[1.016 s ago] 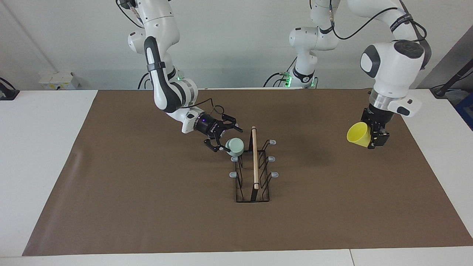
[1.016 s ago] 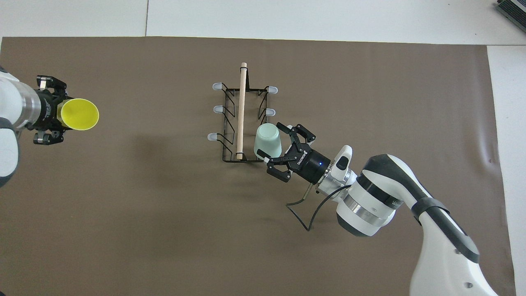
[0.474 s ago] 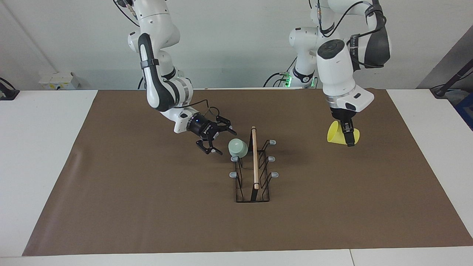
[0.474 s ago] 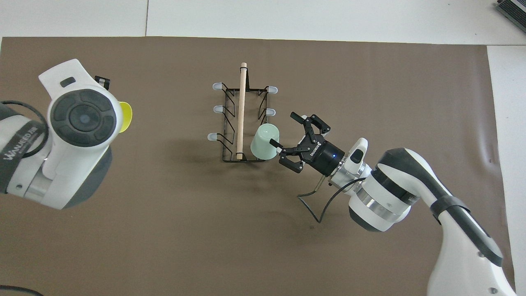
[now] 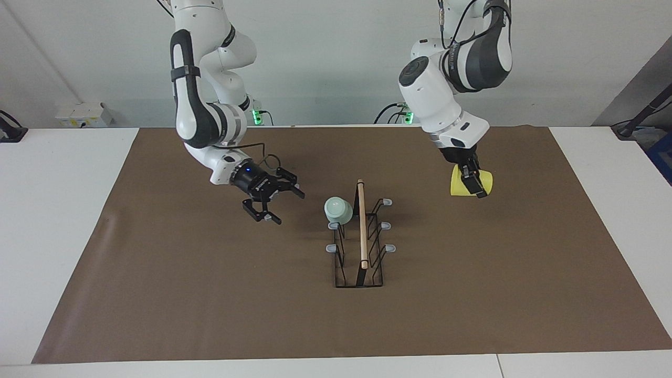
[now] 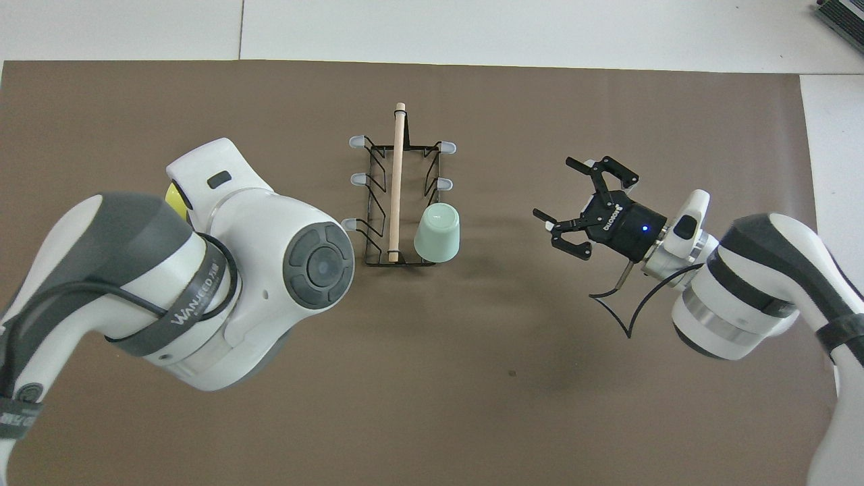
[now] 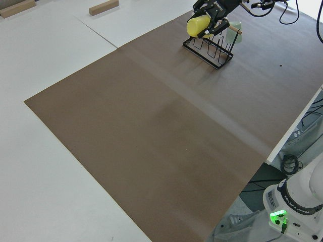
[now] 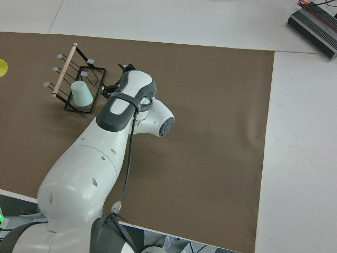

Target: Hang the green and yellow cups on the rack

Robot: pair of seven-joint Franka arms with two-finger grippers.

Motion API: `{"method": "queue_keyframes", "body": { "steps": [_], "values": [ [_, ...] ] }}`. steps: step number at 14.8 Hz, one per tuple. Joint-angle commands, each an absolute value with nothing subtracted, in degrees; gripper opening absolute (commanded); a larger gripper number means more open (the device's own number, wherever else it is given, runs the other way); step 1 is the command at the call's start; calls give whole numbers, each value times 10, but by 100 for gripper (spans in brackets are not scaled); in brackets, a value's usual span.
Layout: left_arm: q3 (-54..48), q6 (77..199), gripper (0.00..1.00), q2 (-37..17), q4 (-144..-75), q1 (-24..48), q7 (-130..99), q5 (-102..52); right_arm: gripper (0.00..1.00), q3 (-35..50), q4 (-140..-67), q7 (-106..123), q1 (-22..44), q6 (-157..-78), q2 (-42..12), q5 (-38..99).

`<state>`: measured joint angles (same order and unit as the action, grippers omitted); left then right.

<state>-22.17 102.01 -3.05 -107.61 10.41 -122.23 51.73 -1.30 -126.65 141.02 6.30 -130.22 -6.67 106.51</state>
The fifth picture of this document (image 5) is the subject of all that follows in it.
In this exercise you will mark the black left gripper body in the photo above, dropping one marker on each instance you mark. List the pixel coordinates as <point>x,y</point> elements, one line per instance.
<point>459,156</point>

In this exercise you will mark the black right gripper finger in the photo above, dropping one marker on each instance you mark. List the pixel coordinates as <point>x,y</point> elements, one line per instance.
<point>257,210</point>
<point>289,181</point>

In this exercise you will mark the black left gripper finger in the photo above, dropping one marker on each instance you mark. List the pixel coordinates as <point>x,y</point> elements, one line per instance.
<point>473,181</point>

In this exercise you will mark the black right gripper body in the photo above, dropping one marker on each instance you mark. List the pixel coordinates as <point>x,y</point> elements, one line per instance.
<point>252,182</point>

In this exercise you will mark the yellow cup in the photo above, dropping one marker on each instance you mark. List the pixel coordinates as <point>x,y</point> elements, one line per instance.
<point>457,186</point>

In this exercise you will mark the light green cup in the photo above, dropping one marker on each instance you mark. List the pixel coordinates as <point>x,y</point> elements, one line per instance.
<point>337,210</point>

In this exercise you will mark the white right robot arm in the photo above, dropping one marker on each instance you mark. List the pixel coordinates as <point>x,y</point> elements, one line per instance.
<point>199,115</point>

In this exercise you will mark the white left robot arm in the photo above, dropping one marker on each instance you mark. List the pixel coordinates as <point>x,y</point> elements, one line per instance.
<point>430,100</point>

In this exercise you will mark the brown table mat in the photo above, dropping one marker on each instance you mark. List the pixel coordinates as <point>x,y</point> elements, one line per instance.
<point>210,294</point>

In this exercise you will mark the black stand pole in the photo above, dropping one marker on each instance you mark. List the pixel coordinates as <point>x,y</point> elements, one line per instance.
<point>627,128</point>

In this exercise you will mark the white power strip box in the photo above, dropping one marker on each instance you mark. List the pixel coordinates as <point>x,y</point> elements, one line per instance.
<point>84,115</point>

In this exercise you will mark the blue box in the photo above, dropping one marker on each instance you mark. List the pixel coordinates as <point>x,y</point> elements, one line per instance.
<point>662,157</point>

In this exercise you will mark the black table clamp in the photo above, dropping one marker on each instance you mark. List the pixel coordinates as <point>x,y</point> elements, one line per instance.
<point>10,134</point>

